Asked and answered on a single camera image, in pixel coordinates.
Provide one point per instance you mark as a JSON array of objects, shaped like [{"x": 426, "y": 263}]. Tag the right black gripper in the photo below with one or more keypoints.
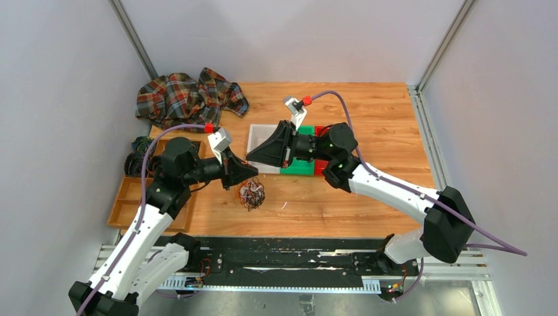
[{"x": 278, "y": 150}]

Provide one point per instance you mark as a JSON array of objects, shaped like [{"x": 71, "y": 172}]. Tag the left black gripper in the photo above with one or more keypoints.
[{"x": 233, "y": 171}]

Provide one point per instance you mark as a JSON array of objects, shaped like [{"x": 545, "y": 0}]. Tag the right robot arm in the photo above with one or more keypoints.
[{"x": 443, "y": 214}]

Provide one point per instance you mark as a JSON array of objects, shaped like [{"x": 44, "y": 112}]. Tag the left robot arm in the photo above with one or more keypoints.
[{"x": 125, "y": 281}]

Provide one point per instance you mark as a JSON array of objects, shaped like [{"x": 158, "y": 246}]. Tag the white plastic bin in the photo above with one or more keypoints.
[{"x": 258, "y": 133}]

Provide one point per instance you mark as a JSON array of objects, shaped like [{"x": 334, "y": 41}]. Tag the green plastic bin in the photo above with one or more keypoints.
[{"x": 300, "y": 167}]

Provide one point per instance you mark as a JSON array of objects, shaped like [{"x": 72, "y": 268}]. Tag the red plastic bin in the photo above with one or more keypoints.
[{"x": 320, "y": 168}]

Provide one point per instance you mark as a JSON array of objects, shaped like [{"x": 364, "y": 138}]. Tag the brown fabric roll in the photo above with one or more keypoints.
[{"x": 152, "y": 165}]

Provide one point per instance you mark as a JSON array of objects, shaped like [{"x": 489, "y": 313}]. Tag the plaid cloth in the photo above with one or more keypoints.
[{"x": 177, "y": 98}]

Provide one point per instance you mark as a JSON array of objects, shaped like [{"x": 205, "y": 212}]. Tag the green patterned fabric roll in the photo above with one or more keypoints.
[{"x": 141, "y": 144}]

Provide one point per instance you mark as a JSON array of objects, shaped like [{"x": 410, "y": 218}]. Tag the dark fabric roll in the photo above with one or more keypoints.
[{"x": 133, "y": 164}]

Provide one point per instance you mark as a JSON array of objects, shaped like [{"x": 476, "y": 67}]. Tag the wooden compartment tray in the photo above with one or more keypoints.
[{"x": 127, "y": 202}]

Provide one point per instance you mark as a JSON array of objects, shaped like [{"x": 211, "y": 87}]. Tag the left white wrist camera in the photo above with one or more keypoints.
[{"x": 218, "y": 142}]

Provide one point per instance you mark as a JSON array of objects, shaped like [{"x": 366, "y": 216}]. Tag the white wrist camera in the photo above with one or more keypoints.
[
  {"x": 218, "y": 142},
  {"x": 297, "y": 109}
]

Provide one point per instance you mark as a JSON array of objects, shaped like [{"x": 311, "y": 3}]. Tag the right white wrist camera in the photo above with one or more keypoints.
[{"x": 297, "y": 109}]

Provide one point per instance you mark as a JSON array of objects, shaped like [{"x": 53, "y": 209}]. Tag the left aluminium frame post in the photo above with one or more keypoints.
[{"x": 133, "y": 37}]

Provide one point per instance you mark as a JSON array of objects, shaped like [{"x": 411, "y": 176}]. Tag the aluminium frame post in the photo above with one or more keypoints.
[
  {"x": 133, "y": 37},
  {"x": 446, "y": 42}
]

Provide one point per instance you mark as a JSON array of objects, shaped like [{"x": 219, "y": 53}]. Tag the aluminium front rail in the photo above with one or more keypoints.
[{"x": 469, "y": 266}]

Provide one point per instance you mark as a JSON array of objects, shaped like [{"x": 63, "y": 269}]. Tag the right aluminium frame post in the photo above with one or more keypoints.
[{"x": 446, "y": 42}]

